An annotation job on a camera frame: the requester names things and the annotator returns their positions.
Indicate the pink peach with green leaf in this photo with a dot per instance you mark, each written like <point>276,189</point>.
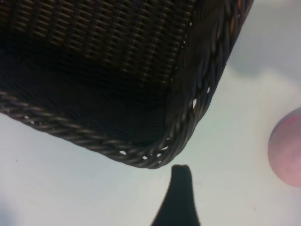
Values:
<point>289,153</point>

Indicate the dark brown wicker basket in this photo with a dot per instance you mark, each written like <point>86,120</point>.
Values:
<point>94,70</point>

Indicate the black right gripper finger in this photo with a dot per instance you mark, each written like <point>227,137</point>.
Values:
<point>181,202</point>

